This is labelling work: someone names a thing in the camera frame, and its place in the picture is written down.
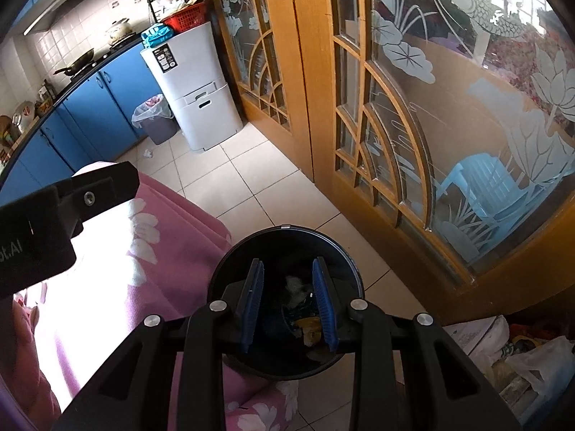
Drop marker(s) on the white plastic bag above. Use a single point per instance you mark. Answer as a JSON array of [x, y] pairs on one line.
[[546, 363]]

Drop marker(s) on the metal cooking pot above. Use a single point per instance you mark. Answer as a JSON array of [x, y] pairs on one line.
[[119, 30]]

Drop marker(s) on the blue plastic bag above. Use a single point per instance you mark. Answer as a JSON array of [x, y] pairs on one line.
[[157, 36]]

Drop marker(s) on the white tall storage cabinet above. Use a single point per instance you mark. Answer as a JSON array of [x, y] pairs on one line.
[[197, 76]]

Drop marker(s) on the black round trash bin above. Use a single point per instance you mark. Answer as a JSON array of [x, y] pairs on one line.
[[278, 251]]

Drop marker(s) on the pink floral blanket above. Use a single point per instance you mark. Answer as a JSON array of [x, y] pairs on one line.
[[175, 242]]

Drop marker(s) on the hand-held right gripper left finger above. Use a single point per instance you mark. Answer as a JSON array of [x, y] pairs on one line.
[[251, 309]]

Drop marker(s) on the red plastic basket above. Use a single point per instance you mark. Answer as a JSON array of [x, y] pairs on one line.
[[187, 17]]

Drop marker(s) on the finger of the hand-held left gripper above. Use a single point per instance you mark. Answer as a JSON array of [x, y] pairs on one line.
[[101, 188]]

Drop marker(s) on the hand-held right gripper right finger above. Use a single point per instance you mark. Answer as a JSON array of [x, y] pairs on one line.
[[324, 309]]

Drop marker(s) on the light blue plastic chair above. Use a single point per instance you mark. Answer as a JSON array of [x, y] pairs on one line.
[[485, 188]]

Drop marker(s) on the blue kitchen cabinets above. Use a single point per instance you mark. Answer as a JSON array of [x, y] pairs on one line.
[[94, 103]]

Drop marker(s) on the grey bin with plastic liner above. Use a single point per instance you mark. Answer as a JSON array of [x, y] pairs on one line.
[[155, 119]]

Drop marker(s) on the wooden etched glass door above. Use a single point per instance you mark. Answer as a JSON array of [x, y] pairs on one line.
[[350, 175], [296, 76]]

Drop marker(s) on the black wok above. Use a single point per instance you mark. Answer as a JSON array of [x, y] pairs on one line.
[[78, 60]]

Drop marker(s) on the white paper sack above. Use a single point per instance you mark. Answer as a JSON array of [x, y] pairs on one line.
[[476, 336]]

